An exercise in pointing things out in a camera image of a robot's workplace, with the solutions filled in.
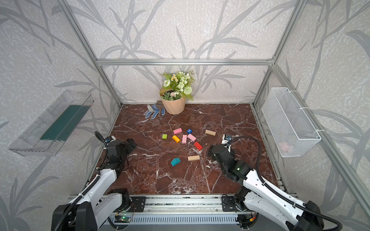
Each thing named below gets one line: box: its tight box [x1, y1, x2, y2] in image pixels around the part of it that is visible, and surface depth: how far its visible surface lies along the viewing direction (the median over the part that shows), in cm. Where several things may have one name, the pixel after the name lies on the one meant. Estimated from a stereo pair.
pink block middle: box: [182, 134, 187, 144], surface depth 101 cm
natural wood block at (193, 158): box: [187, 154, 200, 162], surface depth 93 cm
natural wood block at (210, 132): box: [204, 129, 217, 137], surface depth 104 cm
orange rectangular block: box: [171, 134, 181, 144], surface depth 101 cm
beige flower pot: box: [160, 97, 186, 116], surface depth 105 cm
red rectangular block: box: [193, 141, 203, 151], surface depth 98 cm
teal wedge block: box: [170, 157, 182, 167], surface depth 90 cm
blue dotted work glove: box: [143, 102, 166, 120], surface depth 118 cm
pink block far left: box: [172, 128, 183, 135], surface depth 104 cm
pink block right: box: [187, 133, 197, 142], surface depth 101 cm
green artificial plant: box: [161, 70, 196, 101], surface depth 98 cm
